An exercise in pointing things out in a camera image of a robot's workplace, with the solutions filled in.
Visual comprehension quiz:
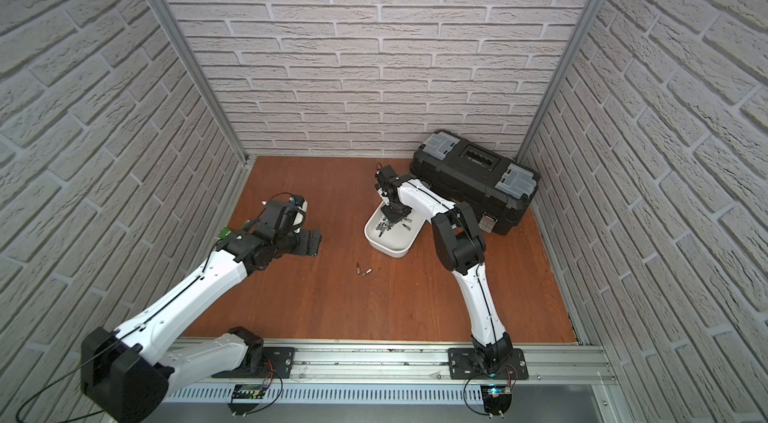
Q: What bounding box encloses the aluminium corner post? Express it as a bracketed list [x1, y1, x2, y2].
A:
[515, 0, 606, 161]
[146, 0, 249, 166]

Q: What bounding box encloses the controller board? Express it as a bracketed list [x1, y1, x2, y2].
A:
[228, 384, 269, 416]
[480, 385, 513, 418]

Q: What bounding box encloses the right aluminium corner post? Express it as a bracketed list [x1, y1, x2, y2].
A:
[515, 0, 606, 161]

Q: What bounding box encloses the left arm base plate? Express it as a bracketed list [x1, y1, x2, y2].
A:
[212, 346, 296, 379]

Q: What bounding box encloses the aluminium mounting rail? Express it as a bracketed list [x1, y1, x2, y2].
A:
[122, 337, 619, 387]

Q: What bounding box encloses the right controller board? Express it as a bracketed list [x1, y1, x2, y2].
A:
[480, 385, 513, 418]

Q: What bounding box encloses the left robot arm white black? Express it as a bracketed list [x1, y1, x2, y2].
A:
[80, 195, 322, 422]

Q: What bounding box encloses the white rectangular storage box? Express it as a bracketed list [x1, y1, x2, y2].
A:
[364, 202, 426, 258]

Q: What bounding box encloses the black plastic toolbox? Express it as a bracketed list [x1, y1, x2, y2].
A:
[409, 130, 540, 235]

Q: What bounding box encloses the left aluminium corner post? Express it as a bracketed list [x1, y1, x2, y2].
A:
[146, 0, 249, 166]

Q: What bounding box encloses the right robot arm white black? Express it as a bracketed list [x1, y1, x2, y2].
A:
[375, 166, 513, 375]

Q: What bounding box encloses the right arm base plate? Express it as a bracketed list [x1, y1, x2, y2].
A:
[447, 347, 529, 381]

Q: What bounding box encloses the green toy drill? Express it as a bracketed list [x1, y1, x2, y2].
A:
[218, 220, 250, 240]

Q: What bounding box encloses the left controller board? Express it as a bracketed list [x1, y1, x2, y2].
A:
[228, 384, 269, 416]

